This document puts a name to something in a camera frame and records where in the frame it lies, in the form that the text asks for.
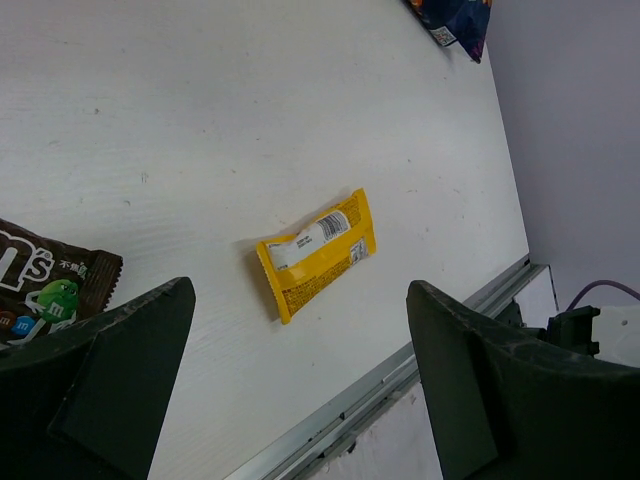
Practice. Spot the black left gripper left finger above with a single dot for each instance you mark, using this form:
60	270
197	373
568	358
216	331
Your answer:
89	401

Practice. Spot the aluminium table edge rail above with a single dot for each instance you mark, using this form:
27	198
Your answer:
335	427

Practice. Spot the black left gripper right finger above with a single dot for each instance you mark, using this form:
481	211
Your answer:
504	404

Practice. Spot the brown M&M's chocolate packet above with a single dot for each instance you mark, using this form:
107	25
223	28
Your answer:
48	285

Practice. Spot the purple nut snack bag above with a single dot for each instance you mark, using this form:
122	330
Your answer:
455	21

